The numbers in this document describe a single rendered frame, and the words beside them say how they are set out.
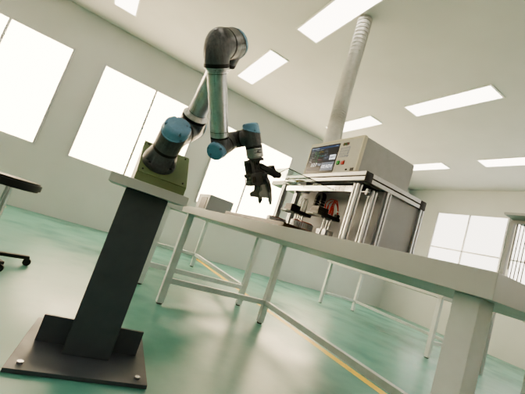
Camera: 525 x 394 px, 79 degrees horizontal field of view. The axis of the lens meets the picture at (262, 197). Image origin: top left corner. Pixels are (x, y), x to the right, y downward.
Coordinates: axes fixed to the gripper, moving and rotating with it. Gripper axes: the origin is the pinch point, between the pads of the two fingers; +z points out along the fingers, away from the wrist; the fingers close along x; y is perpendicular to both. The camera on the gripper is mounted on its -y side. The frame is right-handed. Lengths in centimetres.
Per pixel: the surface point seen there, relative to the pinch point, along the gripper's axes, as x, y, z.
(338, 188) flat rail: 7.3, -36.2, 0.0
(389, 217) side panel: 21, -53, 17
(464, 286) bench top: 93, 10, 10
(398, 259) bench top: 78, 9, 8
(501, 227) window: -230, -655, 189
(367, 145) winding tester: 11, -55, -18
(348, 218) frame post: 20.3, -28.4, 11.7
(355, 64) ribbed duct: -127, -192, -103
